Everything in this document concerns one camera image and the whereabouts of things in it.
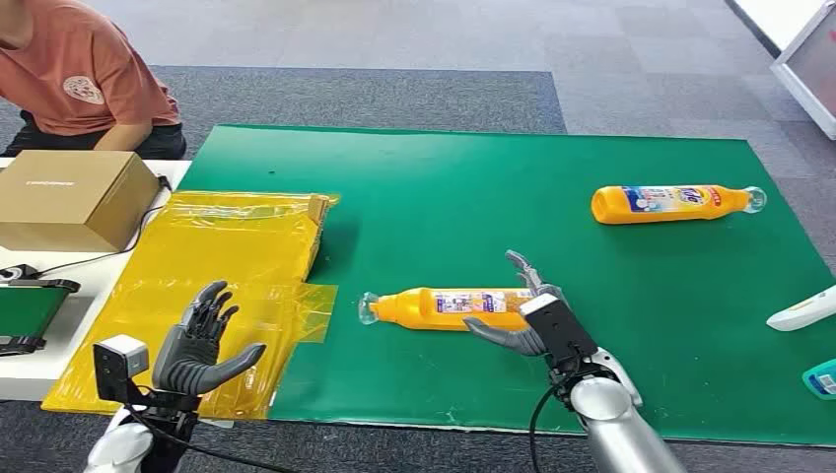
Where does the green table mat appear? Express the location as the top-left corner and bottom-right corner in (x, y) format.
(179, 123), (836, 448)

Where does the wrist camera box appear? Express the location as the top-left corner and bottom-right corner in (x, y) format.
(92, 334), (151, 403)
(520, 294), (599, 376)

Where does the teal plastic package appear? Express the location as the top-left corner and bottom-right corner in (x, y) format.
(801, 359), (836, 401)

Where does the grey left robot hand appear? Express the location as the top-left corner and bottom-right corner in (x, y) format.
(152, 280), (268, 397)

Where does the orange detergent bottle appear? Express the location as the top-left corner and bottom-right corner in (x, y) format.
(591, 184), (767, 226)
(357, 287), (538, 332)

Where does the white framed board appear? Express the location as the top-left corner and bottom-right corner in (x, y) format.
(770, 0), (836, 142)

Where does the white side table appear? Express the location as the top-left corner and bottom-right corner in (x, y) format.
(0, 156), (192, 403)

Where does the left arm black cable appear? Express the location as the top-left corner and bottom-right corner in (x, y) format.
(127, 403), (299, 473)

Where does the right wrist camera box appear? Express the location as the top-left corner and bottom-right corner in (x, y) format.
(520, 294), (599, 376)

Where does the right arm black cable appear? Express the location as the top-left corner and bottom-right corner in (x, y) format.
(527, 380), (571, 473)

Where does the brown cardboard box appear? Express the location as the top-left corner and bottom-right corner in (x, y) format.
(0, 150), (163, 254)

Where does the yellow plastic wrapped package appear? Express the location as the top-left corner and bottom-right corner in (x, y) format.
(40, 190), (341, 421)

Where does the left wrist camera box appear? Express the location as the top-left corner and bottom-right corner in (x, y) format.
(92, 334), (151, 403)

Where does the thin black cable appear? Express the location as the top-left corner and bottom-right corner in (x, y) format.
(35, 174), (174, 279)

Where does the small black device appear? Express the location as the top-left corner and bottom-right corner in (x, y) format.
(0, 264), (40, 284)

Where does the white plastic bottle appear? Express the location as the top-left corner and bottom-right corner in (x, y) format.
(765, 285), (836, 333)

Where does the person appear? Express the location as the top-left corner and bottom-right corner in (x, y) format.
(0, 0), (188, 162)

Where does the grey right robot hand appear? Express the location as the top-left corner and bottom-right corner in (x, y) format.
(463, 249), (571, 358)

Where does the green belt black frame conveyor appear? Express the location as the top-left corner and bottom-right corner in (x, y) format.
(0, 278), (82, 357)

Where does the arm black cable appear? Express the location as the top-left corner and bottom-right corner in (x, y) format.
(527, 380), (571, 473)
(127, 403), (299, 473)

